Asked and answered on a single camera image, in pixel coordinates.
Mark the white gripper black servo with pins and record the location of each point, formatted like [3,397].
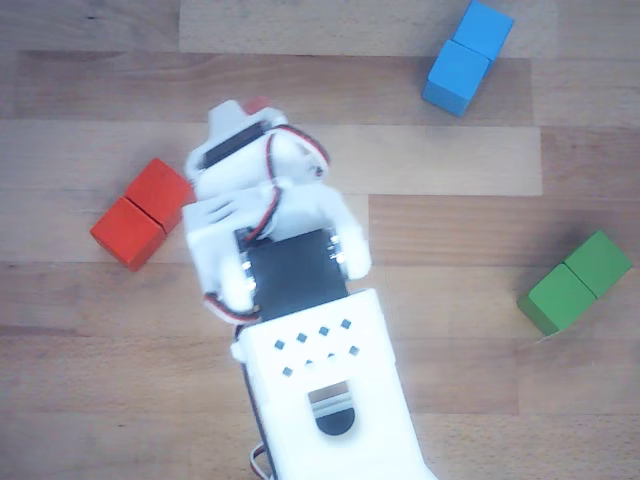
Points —
[227,146]

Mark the long red block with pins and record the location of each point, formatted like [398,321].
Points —
[135,225]

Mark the long green block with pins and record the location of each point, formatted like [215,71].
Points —
[570,290]

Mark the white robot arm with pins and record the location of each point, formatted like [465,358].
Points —
[325,400]

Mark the small red cube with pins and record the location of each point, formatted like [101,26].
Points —
[256,104]

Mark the long blue block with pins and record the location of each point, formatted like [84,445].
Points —
[460,70]

